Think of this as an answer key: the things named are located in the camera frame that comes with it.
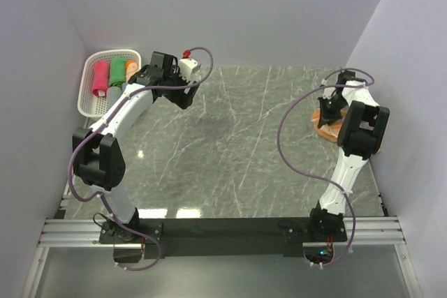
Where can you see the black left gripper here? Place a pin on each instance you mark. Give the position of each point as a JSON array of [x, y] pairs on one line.
[[183, 100]]

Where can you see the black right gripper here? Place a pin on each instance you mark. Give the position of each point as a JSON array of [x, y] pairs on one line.
[[323, 121]]

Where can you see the orange patterned towel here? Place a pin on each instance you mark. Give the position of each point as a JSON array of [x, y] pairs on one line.
[[356, 133]]

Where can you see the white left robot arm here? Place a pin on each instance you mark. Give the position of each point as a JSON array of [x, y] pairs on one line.
[[97, 158]]

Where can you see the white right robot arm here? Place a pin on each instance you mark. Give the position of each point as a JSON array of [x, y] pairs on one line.
[[331, 207]]

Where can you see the orange rolled towel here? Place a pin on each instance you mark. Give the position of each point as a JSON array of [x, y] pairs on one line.
[[132, 67]]

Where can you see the green rolled towel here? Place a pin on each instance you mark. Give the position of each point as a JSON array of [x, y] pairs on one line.
[[117, 72]]

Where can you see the pink rolled towel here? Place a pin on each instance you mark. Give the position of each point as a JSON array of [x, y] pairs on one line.
[[100, 78]]

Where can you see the white plastic basket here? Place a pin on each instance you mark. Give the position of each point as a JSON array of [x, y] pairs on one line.
[[90, 105]]

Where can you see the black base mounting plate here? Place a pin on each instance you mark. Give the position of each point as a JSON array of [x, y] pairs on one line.
[[180, 237]]

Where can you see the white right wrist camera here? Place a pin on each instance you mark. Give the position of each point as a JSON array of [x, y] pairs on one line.
[[327, 91]]

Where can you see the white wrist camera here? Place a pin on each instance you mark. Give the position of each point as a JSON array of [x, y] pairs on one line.
[[189, 69], [327, 91]]

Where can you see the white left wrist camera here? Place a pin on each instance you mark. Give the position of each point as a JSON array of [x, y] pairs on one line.
[[189, 69]]

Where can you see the aluminium rail frame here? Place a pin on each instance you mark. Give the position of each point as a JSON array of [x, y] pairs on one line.
[[208, 167]]

